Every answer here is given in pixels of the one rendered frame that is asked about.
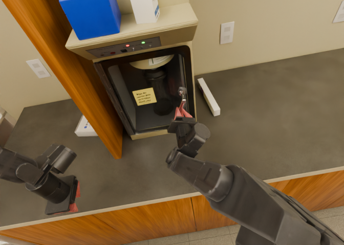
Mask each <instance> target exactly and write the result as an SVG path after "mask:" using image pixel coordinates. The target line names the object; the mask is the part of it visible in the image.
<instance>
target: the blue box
mask: <svg viewBox="0 0 344 245"><path fill-rule="evenodd" d="M59 3H60V5H61V7H62V9H63V11H64V13H65V15H66V16H67V18H68V20H69V22H70V24H71V26H72V28H73V30H74V32H75V34H76V36H77V38H78V39H79V40H85V39H90V38H95V37H100V36H106V35H111V34H117V33H119V32H120V24H121V13H120V10H119V6H118V3H117V0H59Z"/></svg>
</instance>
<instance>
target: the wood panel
mask: <svg viewBox="0 0 344 245"><path fill-rule="evenodd" d="M2 1H3V3H4V4H5V6H6V7H7V8H8V10H9V11H10V13H11V14H12V15H13V17H14V18H15V20H16V21H17V22H18V24H19V25H20V27H21V28H22V29H23V31H24V32H25V34H26V35H27V36H28V38H29V39H30V40H31V42H32V43H33V45H34V46H35V47H36V49H37V50H38V52H39V53H40V55H41V56H42V58H43V59H44V60H45V62H46V63H47V65H48V66H49V67H50V69H51V70H52V72H53V73H54V74H55V76H56V77H57V79H58V80H59V81H60V83H61V84H62V86H63V87H64V88H65V90H66V91H67V93H68V94H69V95H70V97H71V98H72V100H73V101H74V102H75V104H76V105H77V107H78V108H79V109H80V111H81V112H82V114H83V115H84V116H85V118H86V119H87V121H88V122H89V123H90V125H91V126H92V128H93V129H94V130H95V132H96V134H98V136H99V138H100V139H101V140H102V142H103V143H104V145H105V146H106V147H107V149H108V150H109V152H110V153H111V154H112V156H113V157H114V159H121V155H122V133H123V123H122V121H121V120H120V118H119V116H118V114H117V112H116V110H115V108H114V106H113V104H112V102H111V100H110V98H109V96H108V94H107V92H106V90H105V88H104V86H103V84H102V82H101V80H100V78H99V76H98V75H97V73H96V71H95V69H94V67H93V64H94V63H93V61H92V60H88V59H86V58H84V57H82V56H80V55H78V54H76V53H74V52H72V51H70V50H68V49H67V48H66V47H65V45H66V43H67V41H68V38H69V36H70V34H71V32H72V29H73V28H72V26H71V24H70V22H69V20H68V18H67V16H66V15H65V13H64V11H63V9H62V7H61V5H60V3H59V0H2Z"/></svg>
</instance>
